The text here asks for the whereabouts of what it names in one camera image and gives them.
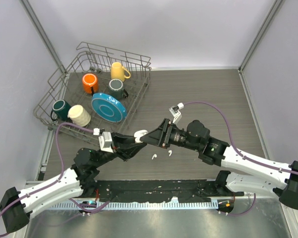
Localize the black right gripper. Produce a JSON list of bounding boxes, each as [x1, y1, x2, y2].
[[140, 118, 201, 151]]

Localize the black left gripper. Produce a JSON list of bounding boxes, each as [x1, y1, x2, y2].
[[93, 131, 147, 168]]

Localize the white earbud charging case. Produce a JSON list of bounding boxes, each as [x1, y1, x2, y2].
[[134, 129, 148, 143]]

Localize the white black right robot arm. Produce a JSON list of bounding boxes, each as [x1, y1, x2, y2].
[[136, 119, 298, 210]]

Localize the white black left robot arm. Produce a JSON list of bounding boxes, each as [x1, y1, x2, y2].
[[0, 128, 147, 234]]

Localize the blue plate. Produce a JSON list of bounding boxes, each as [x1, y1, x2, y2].
[[91, 93, 127, 123]]

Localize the cream ribbed mug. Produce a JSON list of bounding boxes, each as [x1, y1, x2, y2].
[[68, 105, 91, 127]]

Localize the grey mug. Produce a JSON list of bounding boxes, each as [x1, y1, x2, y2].
[[109, 79, 129, 100]]

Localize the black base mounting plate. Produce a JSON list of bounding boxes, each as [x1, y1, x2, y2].
[[96, 179, 244, 203]]

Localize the orange mug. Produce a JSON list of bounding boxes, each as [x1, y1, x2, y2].
[[82, 73, 99, 94]]

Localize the yellow mug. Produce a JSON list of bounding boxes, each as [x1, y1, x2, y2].
[[110, 62, 131, 82]]

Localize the dark green mug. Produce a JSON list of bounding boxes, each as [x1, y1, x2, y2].
[[50, 100, 71, 121]]

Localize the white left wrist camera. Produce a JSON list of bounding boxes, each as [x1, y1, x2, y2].
[[98, 131, 114, 153]]

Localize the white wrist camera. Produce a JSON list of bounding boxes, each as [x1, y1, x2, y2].
[[98, 131, 114, 153], [169, 103, 184, 124]]

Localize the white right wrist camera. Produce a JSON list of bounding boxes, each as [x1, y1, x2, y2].
[[169, 103, 184, 124]]

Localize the grey wire dish rack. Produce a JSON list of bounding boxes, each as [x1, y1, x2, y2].
[[33, 42, 151, 133]]

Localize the white slotted cable duct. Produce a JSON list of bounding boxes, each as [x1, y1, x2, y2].
[[49, 200, 219, 210]]

